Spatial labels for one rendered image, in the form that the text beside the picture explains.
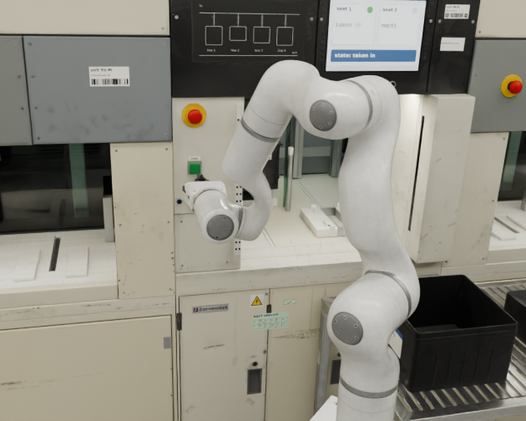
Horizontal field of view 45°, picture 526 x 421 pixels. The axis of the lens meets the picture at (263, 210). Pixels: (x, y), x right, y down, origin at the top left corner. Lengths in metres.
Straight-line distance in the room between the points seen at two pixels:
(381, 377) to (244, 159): 0.51
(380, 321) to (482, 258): 1.12
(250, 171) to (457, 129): 0.84
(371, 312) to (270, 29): 0.89
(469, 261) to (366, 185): 1.12
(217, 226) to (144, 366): 0.79
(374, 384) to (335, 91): 0.58
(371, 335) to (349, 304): 0.07
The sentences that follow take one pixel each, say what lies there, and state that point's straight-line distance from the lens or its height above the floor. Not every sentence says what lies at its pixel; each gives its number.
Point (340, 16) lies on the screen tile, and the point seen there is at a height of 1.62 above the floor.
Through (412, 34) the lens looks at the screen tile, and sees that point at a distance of 1.90.
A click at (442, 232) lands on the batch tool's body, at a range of 2.07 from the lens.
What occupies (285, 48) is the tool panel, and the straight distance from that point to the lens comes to 1.77.
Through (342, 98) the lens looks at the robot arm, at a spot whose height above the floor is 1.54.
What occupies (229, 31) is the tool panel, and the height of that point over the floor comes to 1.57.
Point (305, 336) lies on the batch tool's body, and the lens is 2.12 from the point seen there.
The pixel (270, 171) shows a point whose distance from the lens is 2.40.
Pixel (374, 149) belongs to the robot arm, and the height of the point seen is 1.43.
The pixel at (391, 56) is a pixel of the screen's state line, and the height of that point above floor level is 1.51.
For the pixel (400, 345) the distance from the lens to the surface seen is 1.67.
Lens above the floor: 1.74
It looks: 21 degrees down
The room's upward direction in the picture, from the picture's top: 2 degrees clockwise
